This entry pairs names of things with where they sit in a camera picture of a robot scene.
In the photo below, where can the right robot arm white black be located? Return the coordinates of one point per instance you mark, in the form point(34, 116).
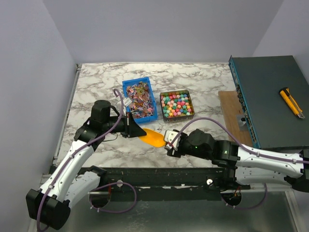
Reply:
point(247, 165)

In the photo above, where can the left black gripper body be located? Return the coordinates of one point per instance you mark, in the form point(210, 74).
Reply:
point(122, 126)

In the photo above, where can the yellow plastic scoop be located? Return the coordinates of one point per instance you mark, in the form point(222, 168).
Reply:
point(153, 138)

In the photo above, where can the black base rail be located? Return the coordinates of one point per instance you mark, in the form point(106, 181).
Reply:
point(211, 182)

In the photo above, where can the metal tin of star candies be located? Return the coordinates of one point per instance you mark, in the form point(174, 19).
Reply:
point(176, 106)

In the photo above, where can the blue plastic candy bin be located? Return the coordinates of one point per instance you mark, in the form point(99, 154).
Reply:
point(143, 104)

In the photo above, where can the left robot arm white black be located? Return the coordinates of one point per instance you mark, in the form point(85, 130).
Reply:
point(52, 202)

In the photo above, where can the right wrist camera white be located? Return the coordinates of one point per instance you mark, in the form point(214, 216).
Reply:
point(169, 136)

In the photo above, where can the yellow utility knife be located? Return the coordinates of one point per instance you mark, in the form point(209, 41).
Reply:
point(292, 104)

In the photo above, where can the dark green box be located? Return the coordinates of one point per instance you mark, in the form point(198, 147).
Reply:
point(271, 123)

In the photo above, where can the wooden board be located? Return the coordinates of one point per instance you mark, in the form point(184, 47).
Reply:
point(232, 113)

